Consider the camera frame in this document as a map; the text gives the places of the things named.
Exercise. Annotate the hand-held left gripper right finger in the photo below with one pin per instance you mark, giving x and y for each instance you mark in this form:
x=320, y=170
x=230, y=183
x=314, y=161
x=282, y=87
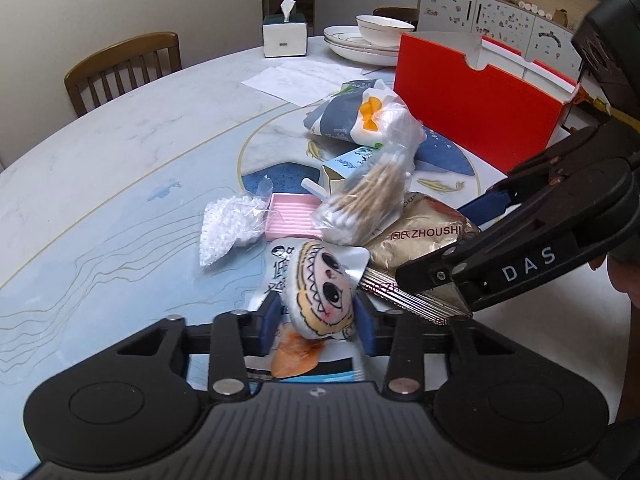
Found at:
x=364, y=327

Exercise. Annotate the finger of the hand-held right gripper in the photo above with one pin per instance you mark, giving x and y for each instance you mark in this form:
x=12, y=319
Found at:
x=505, y=270
x=487, y=205

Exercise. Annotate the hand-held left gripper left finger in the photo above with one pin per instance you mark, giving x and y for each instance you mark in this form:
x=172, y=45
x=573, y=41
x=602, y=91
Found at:
x=267, y=322

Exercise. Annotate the silver crimped packet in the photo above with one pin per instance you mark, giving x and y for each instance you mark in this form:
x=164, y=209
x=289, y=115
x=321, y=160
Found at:
x=400, y=295

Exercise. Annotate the white printed snack packet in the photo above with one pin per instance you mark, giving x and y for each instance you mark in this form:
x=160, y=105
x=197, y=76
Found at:
x=272, y=270

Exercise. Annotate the cartoon face snack packet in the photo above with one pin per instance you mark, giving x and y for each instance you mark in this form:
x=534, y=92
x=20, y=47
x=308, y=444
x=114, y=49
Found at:
x=322, y=285

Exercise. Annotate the red cardboard box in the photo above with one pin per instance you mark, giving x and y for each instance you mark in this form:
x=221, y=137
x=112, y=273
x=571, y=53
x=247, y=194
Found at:
x=470, y=105

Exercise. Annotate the bag of white beads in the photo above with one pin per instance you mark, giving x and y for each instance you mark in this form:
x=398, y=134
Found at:
x=227, y=227

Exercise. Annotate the clear plastic bag white contents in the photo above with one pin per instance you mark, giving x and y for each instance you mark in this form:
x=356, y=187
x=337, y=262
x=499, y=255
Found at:
x=385, y=120

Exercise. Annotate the blue-grey tissue pack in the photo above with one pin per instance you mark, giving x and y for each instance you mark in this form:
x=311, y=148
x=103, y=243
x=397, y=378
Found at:
x=335, y=115

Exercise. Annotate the golden brown snack packet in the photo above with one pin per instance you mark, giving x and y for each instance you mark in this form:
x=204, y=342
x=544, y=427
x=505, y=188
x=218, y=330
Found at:
x=425, y=230

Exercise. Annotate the pink ribbed soap dish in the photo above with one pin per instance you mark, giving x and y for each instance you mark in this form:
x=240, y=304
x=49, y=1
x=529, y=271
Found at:
x=292, y=215

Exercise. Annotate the bag of cotton swabs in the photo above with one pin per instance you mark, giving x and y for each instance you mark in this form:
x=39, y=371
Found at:
x=370, y=190

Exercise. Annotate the white cabinet with stickers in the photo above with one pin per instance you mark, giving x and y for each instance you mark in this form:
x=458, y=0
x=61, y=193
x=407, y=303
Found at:
x=500, y=20

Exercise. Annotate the small light blue carton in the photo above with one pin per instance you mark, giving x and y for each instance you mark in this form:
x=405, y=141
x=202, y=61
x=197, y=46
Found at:
x=340, y=167

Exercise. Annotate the white gold-rimmed plate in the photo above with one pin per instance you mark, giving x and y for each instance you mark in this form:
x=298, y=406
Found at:
x=360, y=57
x=345, y=35

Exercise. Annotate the white gold-rimmed bowl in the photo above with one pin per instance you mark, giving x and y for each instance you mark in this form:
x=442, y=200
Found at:
x=382, y=30

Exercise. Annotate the dark wooden chair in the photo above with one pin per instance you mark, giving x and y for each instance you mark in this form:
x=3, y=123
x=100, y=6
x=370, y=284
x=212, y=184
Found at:
x=395, y=12

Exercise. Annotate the white paper sheet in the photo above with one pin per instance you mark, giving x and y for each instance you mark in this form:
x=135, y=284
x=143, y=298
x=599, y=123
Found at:
x=290, y=82

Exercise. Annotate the white and green tissue box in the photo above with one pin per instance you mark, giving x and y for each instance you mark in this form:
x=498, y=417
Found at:
x=283, y=37

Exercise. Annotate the wooden slat-back chair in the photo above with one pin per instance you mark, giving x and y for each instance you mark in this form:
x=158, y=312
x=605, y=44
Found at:
x=120, y=67

